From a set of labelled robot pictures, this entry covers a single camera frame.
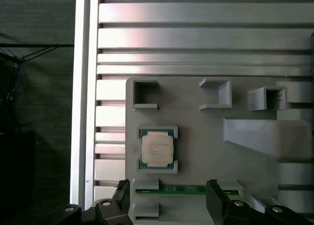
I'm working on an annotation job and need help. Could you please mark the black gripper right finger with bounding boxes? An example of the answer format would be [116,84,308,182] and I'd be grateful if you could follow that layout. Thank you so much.
[205,179,314,225]

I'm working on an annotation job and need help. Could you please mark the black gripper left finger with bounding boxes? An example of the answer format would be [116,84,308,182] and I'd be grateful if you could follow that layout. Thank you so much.
[48,178,134,225]

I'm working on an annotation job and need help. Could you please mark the silver CPU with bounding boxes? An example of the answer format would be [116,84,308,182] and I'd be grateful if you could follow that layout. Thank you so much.
[139,129,178,169]

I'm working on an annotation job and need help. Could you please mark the green RAM stick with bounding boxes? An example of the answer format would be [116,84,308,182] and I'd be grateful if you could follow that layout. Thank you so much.
[136,184,240,195]

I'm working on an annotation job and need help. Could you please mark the grey parts rack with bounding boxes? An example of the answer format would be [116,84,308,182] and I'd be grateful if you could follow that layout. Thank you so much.
[125,76,313,225]

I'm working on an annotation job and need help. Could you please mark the black floor cable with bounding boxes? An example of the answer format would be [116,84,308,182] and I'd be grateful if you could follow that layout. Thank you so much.
[0,42,74,64]

